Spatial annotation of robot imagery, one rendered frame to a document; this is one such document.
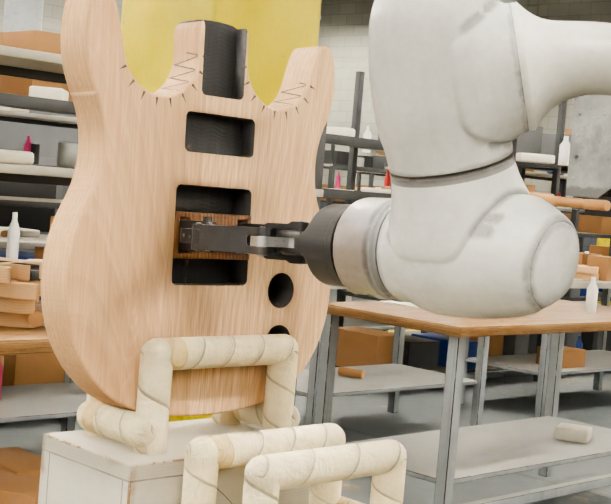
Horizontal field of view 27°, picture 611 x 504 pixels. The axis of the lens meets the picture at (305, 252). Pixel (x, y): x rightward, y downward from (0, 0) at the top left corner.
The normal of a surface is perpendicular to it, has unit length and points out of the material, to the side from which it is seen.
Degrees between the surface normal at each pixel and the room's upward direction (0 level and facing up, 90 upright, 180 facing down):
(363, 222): 59
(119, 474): 90
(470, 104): 104
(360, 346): 90
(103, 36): 88
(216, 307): 88
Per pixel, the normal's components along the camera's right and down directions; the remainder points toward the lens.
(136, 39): -0.70, -0.02
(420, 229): -0.69, 0.25
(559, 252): 0.66, 0.04
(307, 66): -0.65, -0.36
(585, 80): 0.00, 0.65
